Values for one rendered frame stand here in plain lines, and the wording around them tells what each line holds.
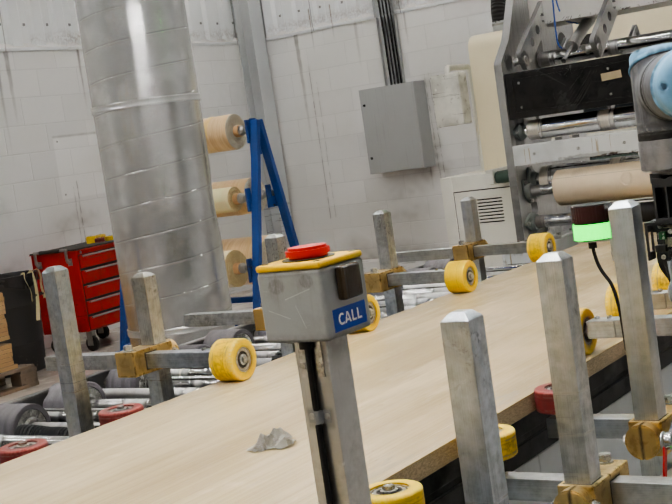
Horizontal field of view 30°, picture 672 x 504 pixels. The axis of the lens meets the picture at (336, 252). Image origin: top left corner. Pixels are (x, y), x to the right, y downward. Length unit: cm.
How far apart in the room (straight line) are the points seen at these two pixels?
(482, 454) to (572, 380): 25
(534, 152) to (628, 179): 34
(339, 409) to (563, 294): 50
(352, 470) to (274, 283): 18
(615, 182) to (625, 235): 249
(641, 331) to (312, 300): 80
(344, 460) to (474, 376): 26
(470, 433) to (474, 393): 5
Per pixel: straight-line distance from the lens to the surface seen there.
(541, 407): 191
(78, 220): 1078
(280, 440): 180
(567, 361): 157
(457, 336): 134
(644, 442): 181
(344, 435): 113
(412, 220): 1198
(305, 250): 110
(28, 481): 189
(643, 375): 181
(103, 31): 553
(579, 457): 160
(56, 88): 1080
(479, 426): 135
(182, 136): 550
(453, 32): 1163
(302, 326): 109
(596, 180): 429
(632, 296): 179
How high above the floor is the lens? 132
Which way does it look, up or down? 5 degrees down
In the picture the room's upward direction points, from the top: 8 degrees counter-clockwise
